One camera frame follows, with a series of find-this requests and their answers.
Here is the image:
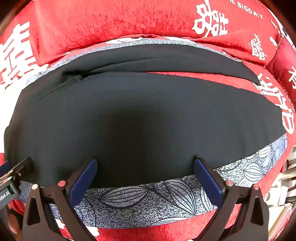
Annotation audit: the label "black pants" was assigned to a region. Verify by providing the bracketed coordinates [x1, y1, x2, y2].
[3, 44, 287, 189]

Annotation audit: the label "blue-grey leaf print cloth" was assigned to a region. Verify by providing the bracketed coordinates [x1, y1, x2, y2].
[17, 37, 288, 229]

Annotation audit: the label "red printed pillow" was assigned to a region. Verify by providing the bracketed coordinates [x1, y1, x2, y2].
[266, 37, 296, 93]

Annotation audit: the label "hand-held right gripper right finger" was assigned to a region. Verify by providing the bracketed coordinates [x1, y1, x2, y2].
[194, 157, 270, 241]

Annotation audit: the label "person's left hand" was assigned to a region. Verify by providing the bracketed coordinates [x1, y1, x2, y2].
[5, 203, 23, 235]

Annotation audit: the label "red printed blanket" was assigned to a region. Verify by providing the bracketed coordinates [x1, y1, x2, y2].
[0, 0, 296, 241]

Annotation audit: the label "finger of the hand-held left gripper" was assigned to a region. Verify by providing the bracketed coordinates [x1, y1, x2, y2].
[0, 157, 33, 184]

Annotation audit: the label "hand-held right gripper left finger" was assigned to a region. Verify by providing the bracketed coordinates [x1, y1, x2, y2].
[22, 158, 99, 241]

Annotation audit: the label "white cardboard boxes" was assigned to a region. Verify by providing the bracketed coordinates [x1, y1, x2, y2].
[266, 160, 296, 241]

